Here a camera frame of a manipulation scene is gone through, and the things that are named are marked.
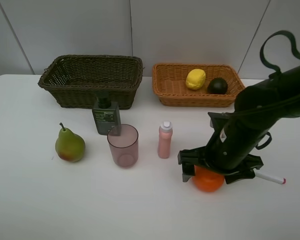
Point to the dark green pump bottle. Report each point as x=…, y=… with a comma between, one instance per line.
x=106, y=113

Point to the white pink-capped marker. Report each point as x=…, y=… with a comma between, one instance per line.
x=271, y=178

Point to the orange tangerine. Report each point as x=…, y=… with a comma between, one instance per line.
x=206, y=180

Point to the pink white-capped bottle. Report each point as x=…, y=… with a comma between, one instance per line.
x=164, y=139

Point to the yellow lemon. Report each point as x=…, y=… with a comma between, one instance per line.
x=195, y=79

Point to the green red pear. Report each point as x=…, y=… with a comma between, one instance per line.
x=69, y=146

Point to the dark purple mangosteen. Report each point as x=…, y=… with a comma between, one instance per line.
x=218, y=86

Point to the transparent pink plastic cup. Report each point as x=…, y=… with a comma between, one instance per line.
x=123, y=141

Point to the dark brown wicker basket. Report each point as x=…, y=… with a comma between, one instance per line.
x=73, y=80

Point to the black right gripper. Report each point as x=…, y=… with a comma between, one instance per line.
x=227, y=152

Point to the orange wicker basket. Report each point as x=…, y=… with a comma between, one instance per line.
x=169, y=84

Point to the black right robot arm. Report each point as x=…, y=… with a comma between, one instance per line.
x=256, y=109

